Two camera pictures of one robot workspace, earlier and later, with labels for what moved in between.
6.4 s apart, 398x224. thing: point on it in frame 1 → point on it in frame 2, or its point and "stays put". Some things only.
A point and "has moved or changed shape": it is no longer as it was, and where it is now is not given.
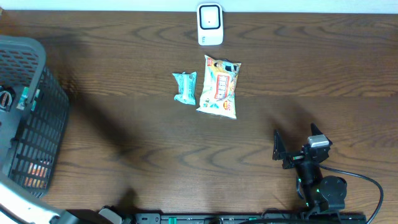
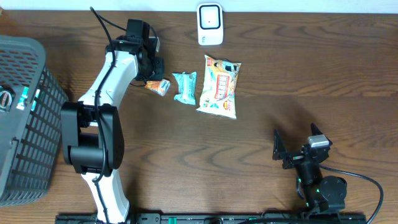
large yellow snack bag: [220, 79] stays put
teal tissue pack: [24, 96] has moved or changed shape
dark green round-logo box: [7, 96] stays put
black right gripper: [293, 158] stays put
